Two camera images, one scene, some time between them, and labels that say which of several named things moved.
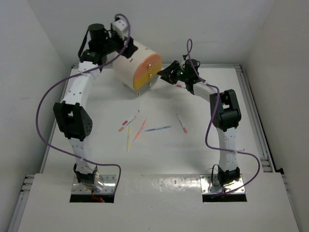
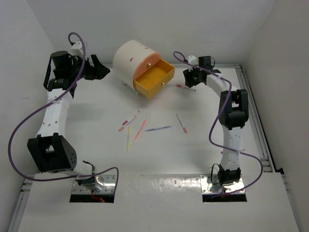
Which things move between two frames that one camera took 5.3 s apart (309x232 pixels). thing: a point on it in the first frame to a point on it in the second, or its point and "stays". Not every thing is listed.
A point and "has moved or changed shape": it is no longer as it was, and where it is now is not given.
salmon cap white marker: x=184 y=128 stays
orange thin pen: x=139 y=132 stays
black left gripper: x=129 y=48 to x=97 y=72
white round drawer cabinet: x=140 y=72 has moved or changed shape
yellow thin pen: x=129 y=138 stays
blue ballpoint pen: x=157 y=128 stays
